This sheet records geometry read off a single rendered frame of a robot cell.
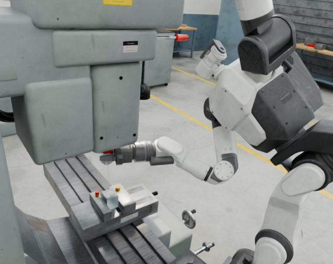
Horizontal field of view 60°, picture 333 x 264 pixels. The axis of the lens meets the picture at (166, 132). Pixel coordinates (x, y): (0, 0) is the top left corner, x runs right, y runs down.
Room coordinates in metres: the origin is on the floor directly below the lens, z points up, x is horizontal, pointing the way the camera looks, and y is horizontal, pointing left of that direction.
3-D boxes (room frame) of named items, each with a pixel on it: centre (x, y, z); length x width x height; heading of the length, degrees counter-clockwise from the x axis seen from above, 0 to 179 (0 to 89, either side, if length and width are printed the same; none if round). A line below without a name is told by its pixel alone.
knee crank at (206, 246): (1.20, -0.27, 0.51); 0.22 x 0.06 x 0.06; 130
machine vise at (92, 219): (0.96, 0.19, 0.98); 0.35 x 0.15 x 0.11; 128
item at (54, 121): (0.84, 0.38, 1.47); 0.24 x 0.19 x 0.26; 40
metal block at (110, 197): (0.95, 0.21, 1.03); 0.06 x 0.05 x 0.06; 38
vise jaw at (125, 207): (0.98, 0.17, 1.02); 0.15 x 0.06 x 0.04; 38
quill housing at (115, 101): (0.96, 0.23, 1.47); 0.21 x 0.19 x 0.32; 40
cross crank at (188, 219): (1.29, -0.16, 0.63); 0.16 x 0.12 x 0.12; 130
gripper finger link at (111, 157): (0.94, 0.22, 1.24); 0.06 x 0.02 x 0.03; 108
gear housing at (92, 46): (0.94, 0.26, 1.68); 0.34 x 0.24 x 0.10; 130
